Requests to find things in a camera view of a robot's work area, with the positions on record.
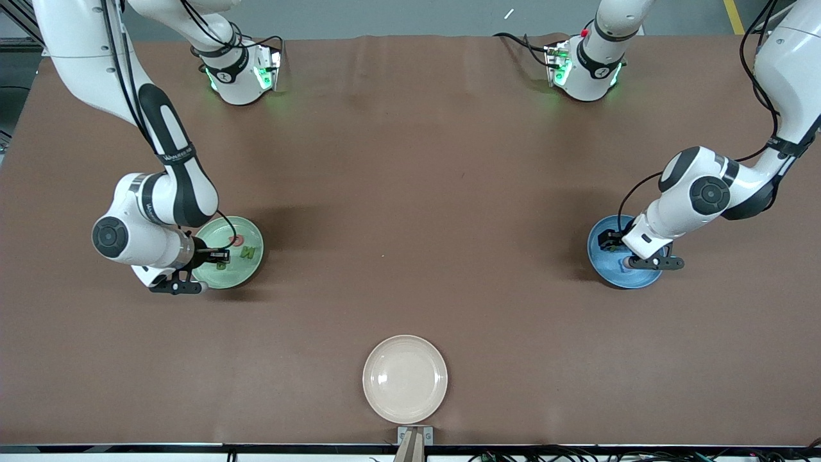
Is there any blue round plate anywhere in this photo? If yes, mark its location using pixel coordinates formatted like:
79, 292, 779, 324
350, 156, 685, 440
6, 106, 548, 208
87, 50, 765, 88
587, 214, 664, 289

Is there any green round plate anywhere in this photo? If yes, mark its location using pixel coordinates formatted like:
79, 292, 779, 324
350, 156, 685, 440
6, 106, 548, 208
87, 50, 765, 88
192, 216, 264, 289

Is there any brown table mat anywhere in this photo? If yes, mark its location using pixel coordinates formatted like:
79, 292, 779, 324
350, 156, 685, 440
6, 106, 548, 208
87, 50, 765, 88
0, 32, 821, 447

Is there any beige round plate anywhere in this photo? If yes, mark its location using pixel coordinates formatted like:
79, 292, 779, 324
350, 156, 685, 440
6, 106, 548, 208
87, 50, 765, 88
362, 335, 448, 424

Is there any yellow floor tape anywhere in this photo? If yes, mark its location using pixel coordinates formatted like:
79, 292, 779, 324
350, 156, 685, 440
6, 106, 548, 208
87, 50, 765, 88
724, 0, 746, 35

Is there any tan support pole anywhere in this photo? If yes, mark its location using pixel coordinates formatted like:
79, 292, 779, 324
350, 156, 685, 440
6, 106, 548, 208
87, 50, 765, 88
393, 429, 425, 462

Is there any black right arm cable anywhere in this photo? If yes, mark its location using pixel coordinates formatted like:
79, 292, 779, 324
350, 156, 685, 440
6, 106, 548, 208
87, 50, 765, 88
103, 0, 238, 252

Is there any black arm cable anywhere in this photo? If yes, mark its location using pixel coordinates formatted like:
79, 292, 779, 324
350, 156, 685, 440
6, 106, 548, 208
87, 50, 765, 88
616, 0, 796, 235
103, 0, 238, 252

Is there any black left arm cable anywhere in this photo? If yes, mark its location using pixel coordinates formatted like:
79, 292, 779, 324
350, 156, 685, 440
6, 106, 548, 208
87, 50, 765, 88
616, 0, 796, 235

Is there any black base cable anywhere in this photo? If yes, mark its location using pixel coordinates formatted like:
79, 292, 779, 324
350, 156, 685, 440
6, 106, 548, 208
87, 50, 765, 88
231, 32, 284, 62
493, 31, 555, 68

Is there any grey metal mount bracket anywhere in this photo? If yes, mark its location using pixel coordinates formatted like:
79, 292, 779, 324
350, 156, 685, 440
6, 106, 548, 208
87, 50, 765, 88
396, 425, 434, 462

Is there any aluminium frame profile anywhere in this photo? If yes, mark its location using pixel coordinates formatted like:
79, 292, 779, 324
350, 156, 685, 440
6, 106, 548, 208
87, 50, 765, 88
0, 0, 62, 58

